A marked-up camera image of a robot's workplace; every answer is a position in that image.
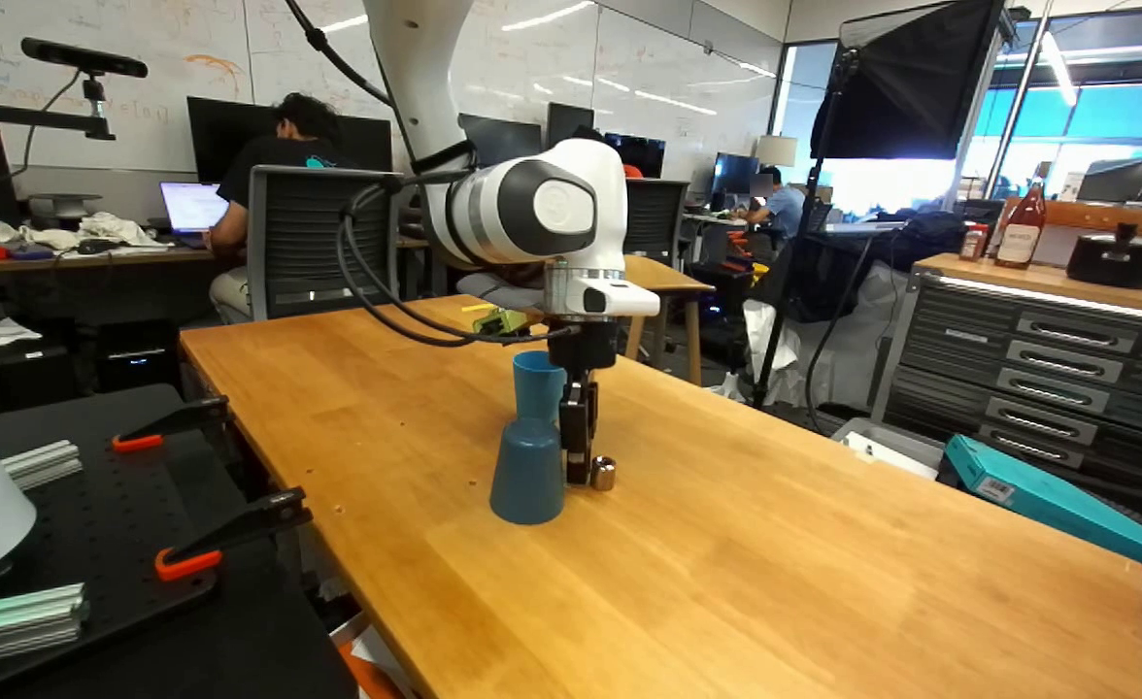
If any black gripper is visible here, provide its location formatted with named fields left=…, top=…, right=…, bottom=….
left=548, top=323, right=620, bottom=486

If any small metal cylinder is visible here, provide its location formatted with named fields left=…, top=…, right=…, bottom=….
left=589, top=455, right=616, bottom=495

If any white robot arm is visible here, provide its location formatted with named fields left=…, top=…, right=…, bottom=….
left=361, top=0, right=662, bottom=490

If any upper blue cup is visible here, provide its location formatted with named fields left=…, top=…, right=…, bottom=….
left=514, top=351, right=568, bottom=444

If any lower inverted blue cup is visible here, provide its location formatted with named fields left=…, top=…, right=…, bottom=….
left=488, top=420, right=563, bottom=524

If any wooden stool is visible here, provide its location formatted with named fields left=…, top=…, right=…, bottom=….
left=627, top=255, right=707, bottom=385

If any person in blue shirt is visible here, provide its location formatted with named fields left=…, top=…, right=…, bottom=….
left=747, top=166, right=805, bottom=240

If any person in black shirt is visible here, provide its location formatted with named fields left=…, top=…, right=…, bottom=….
left=202, top=91, right=340, bottom=325

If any orange black clamp near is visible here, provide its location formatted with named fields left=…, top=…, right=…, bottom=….
left=150, top=490, right=311, bottom=583

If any orange black clamp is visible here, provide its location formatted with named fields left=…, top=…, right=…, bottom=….
left=150, top=490, right=311, bottom=583
left=110, top=395, right=226, bottom=455

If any orange black clamp far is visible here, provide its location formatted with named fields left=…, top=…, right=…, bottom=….
left=110, top=395, right=226, bottom=455

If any open laptop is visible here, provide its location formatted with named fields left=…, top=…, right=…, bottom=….
left=160, top=184, right=226, bottom=236

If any teal case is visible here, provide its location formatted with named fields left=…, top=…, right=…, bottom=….
left=942, top=436, right=1142, bottom=563

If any black softbox light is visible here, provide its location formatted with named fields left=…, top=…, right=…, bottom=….
left=810, top=0, right=1007, bottom=161

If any red bottle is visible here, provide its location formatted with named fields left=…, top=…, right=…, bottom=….
left=996, top=184, right=1046, bottom=267

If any grey drawer cabinet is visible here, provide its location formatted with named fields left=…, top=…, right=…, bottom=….
left=879, top=251, right=1142, bottom=496

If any black camera on stand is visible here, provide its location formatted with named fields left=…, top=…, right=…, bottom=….
left=19, top=40, right=146, bottom=78

